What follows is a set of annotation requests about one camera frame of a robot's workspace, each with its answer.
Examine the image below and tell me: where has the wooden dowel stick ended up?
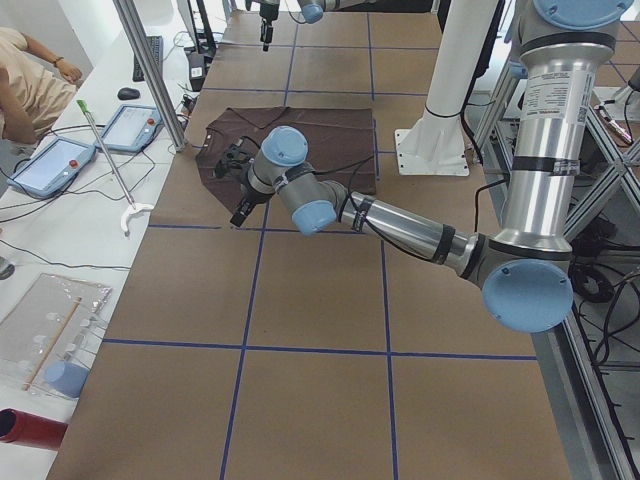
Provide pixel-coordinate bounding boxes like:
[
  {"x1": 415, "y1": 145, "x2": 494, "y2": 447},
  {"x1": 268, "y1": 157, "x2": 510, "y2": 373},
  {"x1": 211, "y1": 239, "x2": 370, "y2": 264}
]
[{"x1": 21, "y1": 297, "x2": 82, "y2": 391}]

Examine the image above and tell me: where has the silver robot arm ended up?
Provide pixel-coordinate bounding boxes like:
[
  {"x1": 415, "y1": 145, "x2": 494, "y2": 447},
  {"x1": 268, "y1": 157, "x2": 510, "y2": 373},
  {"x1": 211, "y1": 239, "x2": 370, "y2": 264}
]
[
  {"x1": 256, "y1": 0, "x2": 434, "y2": 52},
  {"x1": 231, "y1": 1, "x2": 629, "y2": 333}
]

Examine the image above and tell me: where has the near blue teach pendant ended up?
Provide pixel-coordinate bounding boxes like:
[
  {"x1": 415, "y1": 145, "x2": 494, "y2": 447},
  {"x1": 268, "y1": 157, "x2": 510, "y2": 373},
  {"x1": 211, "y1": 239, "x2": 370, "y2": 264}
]
[{"x1": 7, "y1": 137, "x2": 96, "y2": 199}]

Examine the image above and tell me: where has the aluminium truss frame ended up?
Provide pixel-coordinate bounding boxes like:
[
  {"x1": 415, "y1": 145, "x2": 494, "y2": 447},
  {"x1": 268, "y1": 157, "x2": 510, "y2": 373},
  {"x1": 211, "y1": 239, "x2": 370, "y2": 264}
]
[{"x1": 472, "y1": 49, "x2": 640, "y2": 480}]

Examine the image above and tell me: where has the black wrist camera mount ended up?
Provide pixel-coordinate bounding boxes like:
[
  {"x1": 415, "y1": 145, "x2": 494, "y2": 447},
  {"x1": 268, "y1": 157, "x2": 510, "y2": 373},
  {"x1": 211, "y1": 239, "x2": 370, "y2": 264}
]
[{"x1": 214, "y1": 142, "x2": 255, "y2": 180}]

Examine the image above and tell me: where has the far blue teach pendant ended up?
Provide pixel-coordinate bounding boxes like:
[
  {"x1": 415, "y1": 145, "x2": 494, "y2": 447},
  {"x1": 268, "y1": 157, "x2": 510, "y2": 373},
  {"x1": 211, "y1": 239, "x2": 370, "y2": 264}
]
[{"x1": 101, "y1": 104, "x2": 163, "y2": 153}]

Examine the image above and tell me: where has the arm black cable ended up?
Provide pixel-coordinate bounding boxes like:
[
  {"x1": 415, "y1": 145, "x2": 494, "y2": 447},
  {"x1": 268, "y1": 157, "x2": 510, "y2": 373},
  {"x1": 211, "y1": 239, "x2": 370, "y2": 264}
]
[{"x1": 234, "y1": 134, "x2": 516, "y2": 261}]

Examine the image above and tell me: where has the black box with label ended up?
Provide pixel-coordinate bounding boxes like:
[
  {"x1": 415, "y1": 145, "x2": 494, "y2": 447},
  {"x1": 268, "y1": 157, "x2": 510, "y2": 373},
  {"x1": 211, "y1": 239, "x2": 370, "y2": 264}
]
[{"x1": 187, "y1": 51, "x2": 207, "y2": 92}]

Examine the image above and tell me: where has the black computer mouse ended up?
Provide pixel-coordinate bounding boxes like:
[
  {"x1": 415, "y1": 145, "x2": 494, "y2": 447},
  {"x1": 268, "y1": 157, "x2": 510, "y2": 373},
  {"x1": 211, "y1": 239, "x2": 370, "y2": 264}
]
[{"x1": 117, "y1": 87, "x2": 141, "y2": 101}]

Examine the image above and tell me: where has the clear plastic bag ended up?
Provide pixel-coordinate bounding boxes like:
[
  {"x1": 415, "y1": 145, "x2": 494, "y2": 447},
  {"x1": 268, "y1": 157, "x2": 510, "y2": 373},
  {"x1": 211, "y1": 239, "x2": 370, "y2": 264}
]
[{"x1": 1, "y1": 274, "x2": 112, "y2": 399}]

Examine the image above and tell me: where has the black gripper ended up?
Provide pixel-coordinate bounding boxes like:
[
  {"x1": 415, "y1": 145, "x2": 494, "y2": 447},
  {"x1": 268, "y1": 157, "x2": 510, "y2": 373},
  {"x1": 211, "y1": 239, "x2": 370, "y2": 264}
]
[
  {"x1": 230, "y1": 184, "x2": 273, "y2": 226},
  {"x1": 259, "y1": 2, "x2": 278, "y2": 52}
]

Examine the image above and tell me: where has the black keyboard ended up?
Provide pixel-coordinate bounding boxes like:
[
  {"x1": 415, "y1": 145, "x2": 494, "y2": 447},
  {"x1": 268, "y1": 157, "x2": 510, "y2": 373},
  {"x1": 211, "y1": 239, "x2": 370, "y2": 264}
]
[{"x1": 132, "y1": 34, "x2": 165, "y2": 84}]

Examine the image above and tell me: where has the blue teach pendant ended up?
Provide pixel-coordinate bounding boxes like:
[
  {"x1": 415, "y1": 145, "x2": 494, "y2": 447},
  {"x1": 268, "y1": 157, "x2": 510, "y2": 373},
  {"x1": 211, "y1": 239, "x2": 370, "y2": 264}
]
[
  {"x1": 7, "y1": 137, "x2": 96, "y2": 199},
  {"x1": 101, "y1": 104, "x2": 163, "y2": 153}
]

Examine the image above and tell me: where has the red cylinder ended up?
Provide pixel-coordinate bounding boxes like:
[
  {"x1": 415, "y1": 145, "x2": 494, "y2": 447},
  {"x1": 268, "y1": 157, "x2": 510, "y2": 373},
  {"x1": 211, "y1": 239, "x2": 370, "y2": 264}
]
[{"x1": 1, "y1": 408, "x2": 68, "y2": 451}]

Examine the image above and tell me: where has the dark brown t-shirt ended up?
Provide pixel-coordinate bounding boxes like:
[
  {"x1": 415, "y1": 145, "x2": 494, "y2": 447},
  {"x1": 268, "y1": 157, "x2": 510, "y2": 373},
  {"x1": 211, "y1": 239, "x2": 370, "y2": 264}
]
[{"x1": 196, "y1": 106, "x2": 376, "y2": 214}]

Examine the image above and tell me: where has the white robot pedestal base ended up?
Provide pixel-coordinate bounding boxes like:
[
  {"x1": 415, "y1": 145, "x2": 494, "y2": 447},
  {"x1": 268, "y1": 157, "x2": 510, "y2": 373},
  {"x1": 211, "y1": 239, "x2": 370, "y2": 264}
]
[{"x1": 395, "y1": 0, "x2": 501, "y2": 177}]

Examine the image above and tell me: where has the person in beige shirt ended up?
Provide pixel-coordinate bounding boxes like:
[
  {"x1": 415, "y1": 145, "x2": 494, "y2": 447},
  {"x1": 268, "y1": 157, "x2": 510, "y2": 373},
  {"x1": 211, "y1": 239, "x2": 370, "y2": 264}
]
[{"x1": 1, "y1": 27, "x2": 83, "y2": 148}]

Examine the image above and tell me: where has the aluminium frame post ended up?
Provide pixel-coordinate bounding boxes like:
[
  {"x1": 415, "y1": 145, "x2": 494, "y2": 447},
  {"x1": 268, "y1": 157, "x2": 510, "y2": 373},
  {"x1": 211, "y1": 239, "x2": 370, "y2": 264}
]
[{"x1": 113, "y1": 0, "x2": 187, "y2": 152}]

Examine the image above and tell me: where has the blue plastic cup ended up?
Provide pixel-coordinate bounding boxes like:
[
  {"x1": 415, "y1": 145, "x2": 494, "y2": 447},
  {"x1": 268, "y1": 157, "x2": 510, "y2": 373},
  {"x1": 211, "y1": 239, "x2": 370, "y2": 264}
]
[{"x1": 44, "y1": 361, "x2": 89, "y2": 398}]

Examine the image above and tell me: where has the reacher grabber stick tool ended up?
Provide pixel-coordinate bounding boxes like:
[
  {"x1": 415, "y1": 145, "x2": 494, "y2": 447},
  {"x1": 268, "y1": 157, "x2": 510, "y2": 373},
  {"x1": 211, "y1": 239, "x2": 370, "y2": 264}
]
[{"x1": 76, "y1": 100, "x2": 154, "y2": 237}]

